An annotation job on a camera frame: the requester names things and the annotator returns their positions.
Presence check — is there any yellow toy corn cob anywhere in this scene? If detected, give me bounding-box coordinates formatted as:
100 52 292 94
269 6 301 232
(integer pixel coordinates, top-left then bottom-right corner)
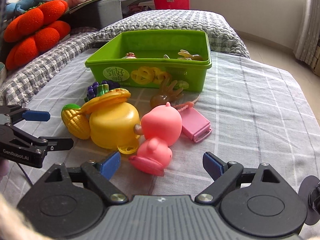
61 103 91 140

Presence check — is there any yellow plastic toy pot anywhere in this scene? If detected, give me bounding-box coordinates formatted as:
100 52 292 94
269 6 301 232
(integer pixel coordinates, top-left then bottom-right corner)
89 102 140 154

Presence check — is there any purple toy grape bunch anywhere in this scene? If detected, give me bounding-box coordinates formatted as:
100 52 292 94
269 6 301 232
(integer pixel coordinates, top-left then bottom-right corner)
84 80 120 102

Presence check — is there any pink rubber duck toy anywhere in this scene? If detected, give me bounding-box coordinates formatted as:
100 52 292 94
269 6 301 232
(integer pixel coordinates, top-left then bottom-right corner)
129 102 182 177

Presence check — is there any orange toy pumpkin half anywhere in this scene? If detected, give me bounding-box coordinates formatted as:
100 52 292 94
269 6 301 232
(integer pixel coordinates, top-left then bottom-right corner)
80 88 131 114

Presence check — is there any grey checkered blanket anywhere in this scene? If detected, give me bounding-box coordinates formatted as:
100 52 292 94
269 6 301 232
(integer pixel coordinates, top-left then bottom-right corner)
1 32 95 106

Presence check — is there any pink rectangular plastic case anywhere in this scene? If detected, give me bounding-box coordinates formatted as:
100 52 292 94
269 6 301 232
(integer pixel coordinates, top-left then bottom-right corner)
180 108 212 143

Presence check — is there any grey plaid bed sheet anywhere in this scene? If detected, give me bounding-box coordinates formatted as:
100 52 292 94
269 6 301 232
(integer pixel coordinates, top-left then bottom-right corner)
1 49 319 205

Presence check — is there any red flower-shaped cushion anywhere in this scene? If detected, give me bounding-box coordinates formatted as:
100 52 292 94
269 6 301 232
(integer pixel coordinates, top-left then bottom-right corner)
3 0 71 70

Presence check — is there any brown translucent hand toy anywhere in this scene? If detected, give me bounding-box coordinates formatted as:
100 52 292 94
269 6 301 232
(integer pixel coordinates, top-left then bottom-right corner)
150 77 183 108

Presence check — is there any blue plush toy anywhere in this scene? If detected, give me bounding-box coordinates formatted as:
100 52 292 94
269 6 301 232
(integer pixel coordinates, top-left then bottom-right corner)
5 0 53 20

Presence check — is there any pink toy egg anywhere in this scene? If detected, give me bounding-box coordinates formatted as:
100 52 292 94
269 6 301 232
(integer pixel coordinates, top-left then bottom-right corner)
123 52 136 59

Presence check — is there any green plastic storage box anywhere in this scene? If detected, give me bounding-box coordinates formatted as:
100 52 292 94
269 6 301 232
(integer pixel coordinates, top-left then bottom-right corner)
85 29 212 92

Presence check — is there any beige toy in box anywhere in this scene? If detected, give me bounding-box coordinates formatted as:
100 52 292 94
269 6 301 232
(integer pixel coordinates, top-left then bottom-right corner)
178 49 203 61

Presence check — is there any grey quilted mattress cover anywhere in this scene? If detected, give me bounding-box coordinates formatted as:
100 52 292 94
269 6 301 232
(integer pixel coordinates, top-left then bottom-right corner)
94 10 250 59

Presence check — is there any open booklet on armrest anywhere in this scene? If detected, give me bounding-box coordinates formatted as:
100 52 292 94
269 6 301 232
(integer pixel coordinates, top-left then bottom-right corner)
68 0 100 14

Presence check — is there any beige curtain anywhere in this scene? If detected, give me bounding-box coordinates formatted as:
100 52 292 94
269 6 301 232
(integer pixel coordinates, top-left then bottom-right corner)
293 0 319 76

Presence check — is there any red plastic chair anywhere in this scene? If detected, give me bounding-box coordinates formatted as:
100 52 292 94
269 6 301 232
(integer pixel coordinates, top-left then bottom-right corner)
153 0 190 10

